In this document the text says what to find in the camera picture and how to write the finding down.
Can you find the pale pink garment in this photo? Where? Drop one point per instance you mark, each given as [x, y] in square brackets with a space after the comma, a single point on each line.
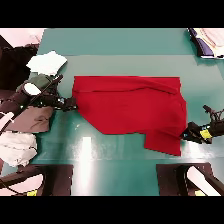
[213, 38]

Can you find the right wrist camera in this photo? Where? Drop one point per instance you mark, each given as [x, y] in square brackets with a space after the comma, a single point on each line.
[213, 112]

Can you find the brown garment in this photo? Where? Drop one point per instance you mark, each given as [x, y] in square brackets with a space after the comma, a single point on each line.
[35, 120]

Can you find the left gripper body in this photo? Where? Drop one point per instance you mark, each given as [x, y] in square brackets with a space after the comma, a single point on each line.
[67, 103]

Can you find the red T-shirt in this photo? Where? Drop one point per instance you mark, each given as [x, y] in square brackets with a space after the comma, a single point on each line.
[133, 103]

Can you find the black garment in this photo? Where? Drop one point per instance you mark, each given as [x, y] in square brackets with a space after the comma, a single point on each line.
[15, 66]

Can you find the green garment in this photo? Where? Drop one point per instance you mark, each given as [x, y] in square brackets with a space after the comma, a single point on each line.
[42, 80]

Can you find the white garment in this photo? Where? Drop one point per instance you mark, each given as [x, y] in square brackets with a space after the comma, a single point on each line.
[16, 148]
[46, 62]

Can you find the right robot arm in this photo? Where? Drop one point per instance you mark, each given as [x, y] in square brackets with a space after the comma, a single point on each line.
[200, 178]

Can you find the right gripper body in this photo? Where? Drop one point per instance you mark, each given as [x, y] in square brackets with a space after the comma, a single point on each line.
[192, 132]

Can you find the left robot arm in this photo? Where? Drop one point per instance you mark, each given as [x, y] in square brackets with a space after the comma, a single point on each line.
[20, 100]

